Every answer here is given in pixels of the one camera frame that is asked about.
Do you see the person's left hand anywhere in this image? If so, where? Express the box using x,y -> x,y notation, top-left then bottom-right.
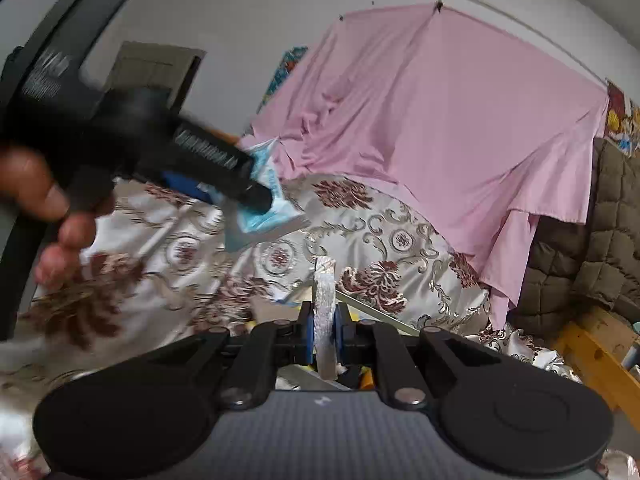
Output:
0,145 -> 117,292

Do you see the colourful wall poster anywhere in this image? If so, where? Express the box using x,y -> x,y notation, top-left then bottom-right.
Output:
257,46 -> 310,113

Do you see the brown quilted jacket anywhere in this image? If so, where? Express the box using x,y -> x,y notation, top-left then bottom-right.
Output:
510,137 -> 640,331

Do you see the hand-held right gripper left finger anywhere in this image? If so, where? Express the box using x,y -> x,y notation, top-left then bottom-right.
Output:
145,301 -> 317,410

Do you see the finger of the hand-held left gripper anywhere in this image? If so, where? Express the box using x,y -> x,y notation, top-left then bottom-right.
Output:
160,170 -> 217,203
169,120 -> 274,213

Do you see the wooden bed frame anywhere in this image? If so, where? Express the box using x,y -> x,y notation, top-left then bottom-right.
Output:
202,127 -> 640,433

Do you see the cartoon wall poster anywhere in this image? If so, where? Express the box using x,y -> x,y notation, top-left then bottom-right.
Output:
602,80 -> 640,153

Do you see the white cloth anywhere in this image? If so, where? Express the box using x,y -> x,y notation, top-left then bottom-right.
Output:
311,255 -> 346,382

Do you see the pink hanging sheet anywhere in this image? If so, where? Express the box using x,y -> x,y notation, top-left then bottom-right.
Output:
247,2 -> 608,328

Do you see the grey wall panel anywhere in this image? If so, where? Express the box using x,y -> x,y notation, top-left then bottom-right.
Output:
105,40 -> 206,106

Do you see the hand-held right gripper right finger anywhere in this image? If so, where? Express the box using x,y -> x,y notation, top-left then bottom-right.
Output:
334,301 -> 503,410

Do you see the floral satin blanket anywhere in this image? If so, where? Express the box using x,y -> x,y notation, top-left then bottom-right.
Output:
0,172 -> 640,480

